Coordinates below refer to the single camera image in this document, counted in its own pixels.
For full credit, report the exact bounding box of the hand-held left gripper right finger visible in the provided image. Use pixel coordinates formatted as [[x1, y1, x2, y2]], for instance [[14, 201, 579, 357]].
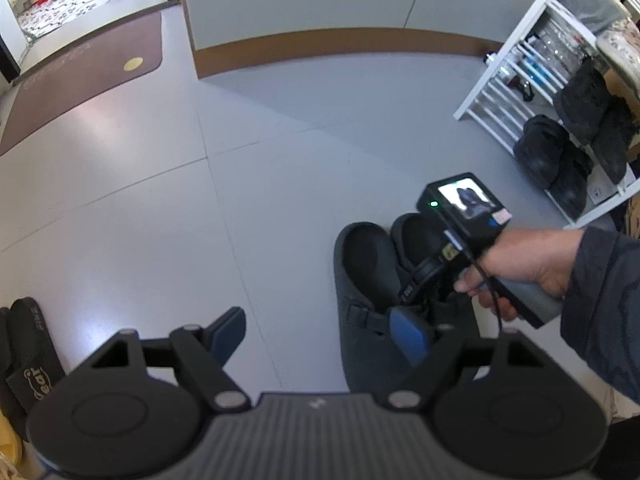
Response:
[[385, 308, 545, 413]]

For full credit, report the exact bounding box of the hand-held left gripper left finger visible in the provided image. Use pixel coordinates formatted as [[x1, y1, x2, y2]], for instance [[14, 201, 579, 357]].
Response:
[[89, 306, 251, 413]]

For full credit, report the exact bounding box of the black suede sneaker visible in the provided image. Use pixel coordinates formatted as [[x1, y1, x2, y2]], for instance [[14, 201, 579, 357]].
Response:
[[590, 102, 640, 186], [552, 60, 614, 149]]

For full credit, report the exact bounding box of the white shoe rack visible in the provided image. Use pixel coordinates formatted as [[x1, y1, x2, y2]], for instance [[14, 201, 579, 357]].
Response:
[[454, 0, 640, 231]]

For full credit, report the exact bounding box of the white printed sneaker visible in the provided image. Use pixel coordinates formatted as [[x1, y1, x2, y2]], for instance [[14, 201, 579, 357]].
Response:
[[596, 19, 640, 79]]

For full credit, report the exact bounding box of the person's right forearm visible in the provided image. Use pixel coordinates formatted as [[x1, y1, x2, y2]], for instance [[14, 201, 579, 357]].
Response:
[[557, 225, 640, 423]]

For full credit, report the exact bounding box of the person's right hand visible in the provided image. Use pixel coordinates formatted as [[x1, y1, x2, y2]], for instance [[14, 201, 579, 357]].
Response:
[[454, 230, 569, 323]]

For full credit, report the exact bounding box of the black slide sandal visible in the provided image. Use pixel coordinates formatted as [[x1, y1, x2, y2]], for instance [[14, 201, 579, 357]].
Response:
[[7, 297, 67, 414], [0, 307, 29, 429]]

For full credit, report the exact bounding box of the brown doormat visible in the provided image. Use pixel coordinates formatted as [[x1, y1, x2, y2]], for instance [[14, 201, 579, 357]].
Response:
[[0, 11, 165, 157]]

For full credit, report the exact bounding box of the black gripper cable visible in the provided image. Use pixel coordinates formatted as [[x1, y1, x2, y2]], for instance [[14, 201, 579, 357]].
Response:
[[444, 230, 507, 341]]

